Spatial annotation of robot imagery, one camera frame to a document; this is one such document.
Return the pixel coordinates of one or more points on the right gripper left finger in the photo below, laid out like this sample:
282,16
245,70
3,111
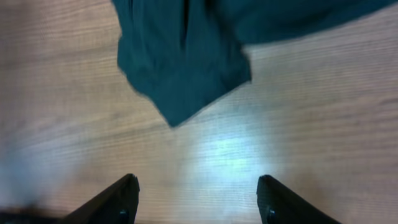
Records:
117,204

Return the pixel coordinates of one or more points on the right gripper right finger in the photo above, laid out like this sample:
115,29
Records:
279,205

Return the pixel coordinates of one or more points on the black Nike t-shirt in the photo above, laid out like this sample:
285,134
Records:
185,54

